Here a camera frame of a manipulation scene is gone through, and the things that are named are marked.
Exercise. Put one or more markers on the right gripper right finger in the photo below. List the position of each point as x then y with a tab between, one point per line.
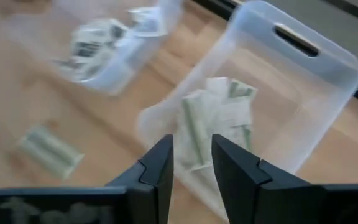
259	199

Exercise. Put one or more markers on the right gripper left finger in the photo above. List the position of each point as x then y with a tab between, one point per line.
148	193

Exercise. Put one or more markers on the green striped bandage wrapper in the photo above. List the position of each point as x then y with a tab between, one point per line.
194	130
50	151
244	137
239	90

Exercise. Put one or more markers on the white bandage wrapper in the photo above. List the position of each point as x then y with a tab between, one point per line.
216	84
228	112

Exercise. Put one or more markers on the clear plastic bin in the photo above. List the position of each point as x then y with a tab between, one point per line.
306	93
141	62

